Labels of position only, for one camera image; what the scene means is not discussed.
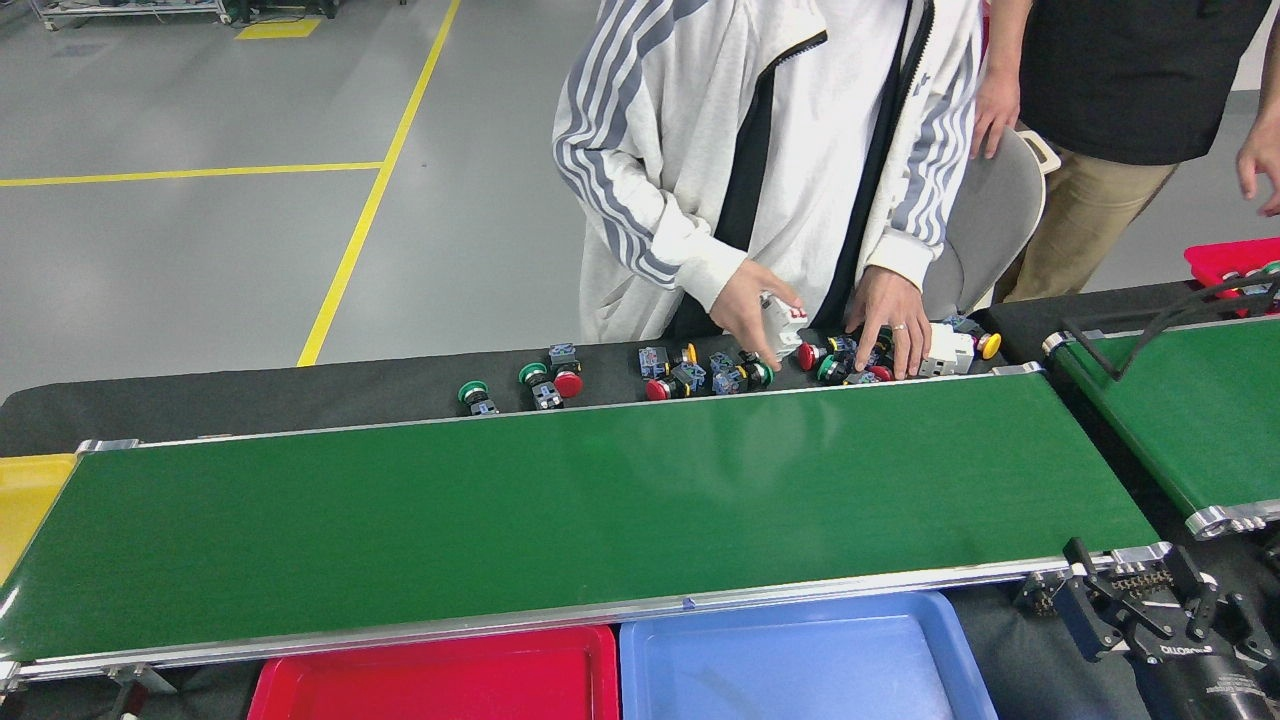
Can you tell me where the metal rack on wheels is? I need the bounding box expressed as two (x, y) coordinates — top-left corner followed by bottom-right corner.
(30, 0), (233, 29)

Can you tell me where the black conveyor drive chain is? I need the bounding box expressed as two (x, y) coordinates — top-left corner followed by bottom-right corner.
(1025, 565), (1179, 613)

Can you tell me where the red plastic tray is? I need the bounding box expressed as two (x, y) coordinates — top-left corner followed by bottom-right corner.
(247, 625), (621, 720)

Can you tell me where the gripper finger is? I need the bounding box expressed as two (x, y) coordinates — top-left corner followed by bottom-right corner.
(1165, 546), (1280, 666)
(1050, 538), (1176, 663)

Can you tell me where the green feeder conveyor belt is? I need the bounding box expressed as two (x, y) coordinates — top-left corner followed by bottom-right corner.
(1042, 315), (1280, 541)

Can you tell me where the person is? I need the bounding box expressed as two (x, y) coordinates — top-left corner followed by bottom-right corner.
(552, 0), (986, 346)
(985, 0), (1280, 304)

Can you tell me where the yellow plastic tray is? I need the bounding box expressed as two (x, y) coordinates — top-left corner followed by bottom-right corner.
(0, 453), (79, 586)

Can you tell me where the person's right hand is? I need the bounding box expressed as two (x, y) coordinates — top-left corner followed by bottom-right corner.
(970, 70), (1023, 161)
(708, 260), (806, 371)

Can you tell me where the red mushroom button switch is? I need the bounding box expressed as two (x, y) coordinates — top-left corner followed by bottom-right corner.
(547, 342), (586, 401)

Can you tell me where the white circuit breaker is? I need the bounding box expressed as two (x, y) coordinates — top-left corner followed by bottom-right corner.
(917, 321), (977, 380)
(758, 293), (810, 361)

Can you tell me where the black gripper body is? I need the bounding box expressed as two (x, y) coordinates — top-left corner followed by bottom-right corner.
(1125, 628), (1280, 720)

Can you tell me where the long green conveyor belt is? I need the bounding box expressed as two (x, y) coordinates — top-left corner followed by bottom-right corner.
(0, 362), (1173, 691)

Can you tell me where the person's left hand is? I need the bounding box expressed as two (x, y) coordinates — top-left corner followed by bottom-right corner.
(1237, 125), (1280, 218)
(845, 265), (933, 381)

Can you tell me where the blue plastic tray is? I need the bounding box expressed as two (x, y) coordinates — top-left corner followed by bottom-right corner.
(618, 590), (999, 720)

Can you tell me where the black conveyor guide bracket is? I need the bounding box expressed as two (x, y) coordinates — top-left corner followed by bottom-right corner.
(1062, 272), (1280, 383)

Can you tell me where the red plastic bin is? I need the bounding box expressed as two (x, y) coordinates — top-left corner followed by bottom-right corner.
(1185, 237), (1280, 319)

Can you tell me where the yellow push button switch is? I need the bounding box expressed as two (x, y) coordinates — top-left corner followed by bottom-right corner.
(944, 313), (1004, 362)

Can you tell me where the grey chair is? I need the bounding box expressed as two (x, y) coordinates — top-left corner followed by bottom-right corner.
(920, 125), (1063, 321)

